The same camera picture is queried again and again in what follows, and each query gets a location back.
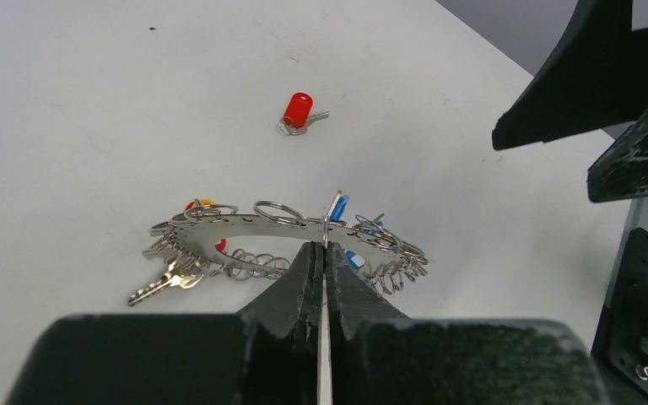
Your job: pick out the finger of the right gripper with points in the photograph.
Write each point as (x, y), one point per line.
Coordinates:
(621, 172)
(595, 77)

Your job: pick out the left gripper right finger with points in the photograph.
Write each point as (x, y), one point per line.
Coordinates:
(381, 356)

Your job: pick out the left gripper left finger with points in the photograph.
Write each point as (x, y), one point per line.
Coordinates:
(264, 354)

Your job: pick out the blue tag key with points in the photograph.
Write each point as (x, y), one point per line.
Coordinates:
(355, 260)
(337, 208)

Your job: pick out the red tag key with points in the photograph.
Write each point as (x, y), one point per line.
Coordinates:
(297, 116)
(221, 245)

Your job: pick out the blue tag key on disc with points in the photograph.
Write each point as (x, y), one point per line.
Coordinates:
(355, 260)

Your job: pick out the red tag key on disc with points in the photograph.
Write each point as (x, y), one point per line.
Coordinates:
(221, 245)

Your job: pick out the yellow tag key on disc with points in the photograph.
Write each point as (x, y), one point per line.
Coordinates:
(198, 203)

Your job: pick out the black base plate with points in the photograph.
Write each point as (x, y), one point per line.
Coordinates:
(620, 347)

